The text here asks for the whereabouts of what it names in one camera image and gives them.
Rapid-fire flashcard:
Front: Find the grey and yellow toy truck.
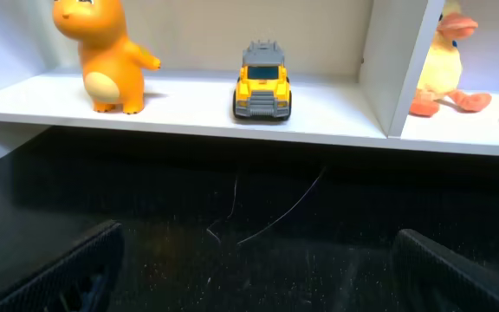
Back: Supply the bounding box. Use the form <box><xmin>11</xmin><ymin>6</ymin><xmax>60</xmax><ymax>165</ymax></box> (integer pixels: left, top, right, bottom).
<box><xmin>232</xmin><ymin>40</ymin><xmax>293</xmax><ymax>121</ymax></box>

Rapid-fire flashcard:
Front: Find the yellow plush duck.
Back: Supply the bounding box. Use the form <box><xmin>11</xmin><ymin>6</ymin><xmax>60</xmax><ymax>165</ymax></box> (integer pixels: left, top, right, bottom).
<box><xmin>408</xmin><ymin>0</ymin><xmax>493</xmax><ymax>118</ymax></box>

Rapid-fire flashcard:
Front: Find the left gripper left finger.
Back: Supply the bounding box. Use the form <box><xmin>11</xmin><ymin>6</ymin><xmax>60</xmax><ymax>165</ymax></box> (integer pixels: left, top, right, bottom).
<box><xmin>0</xmin><ymin>219</ymin><xmax>125</xmax><ymax>312</ymax></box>

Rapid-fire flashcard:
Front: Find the white shelf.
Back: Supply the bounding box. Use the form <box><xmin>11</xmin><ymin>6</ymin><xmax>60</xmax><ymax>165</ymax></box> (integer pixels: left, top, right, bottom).
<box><xmin>0</xmin><ymin>0</ymin><xmax>499</xmax><ymax>162</ymax></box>

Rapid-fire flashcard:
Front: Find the yellow rubber duck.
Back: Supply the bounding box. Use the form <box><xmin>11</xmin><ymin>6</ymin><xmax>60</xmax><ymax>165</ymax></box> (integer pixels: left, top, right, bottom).
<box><xmin>51</xmin><ymin>0</ymin><xmax>162</xmax><ymax>115</ymax></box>

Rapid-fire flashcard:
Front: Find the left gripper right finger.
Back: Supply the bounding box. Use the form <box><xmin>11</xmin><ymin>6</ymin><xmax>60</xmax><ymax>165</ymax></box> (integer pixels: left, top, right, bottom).
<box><xmin>391</xmin><ymin>228</ymin><xmax>499</xmax><ymax>312</ymax></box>

